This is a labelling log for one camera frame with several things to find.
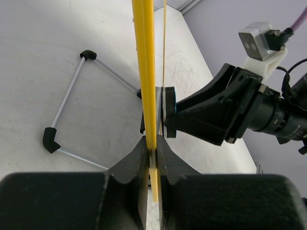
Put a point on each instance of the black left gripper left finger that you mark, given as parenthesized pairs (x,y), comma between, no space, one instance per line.
(123,204)

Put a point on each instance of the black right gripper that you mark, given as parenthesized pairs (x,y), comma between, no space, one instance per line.
(281,115)

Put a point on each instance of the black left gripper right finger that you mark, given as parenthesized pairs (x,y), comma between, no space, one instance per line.
(181,204)

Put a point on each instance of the blue black whiteboard eraser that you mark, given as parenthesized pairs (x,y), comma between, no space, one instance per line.
(165,108)

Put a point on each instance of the yellow framed whiteboard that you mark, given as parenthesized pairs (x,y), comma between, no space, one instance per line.
(143,15)

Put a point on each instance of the metal whiteboard stand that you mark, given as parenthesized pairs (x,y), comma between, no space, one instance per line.
(49,136)

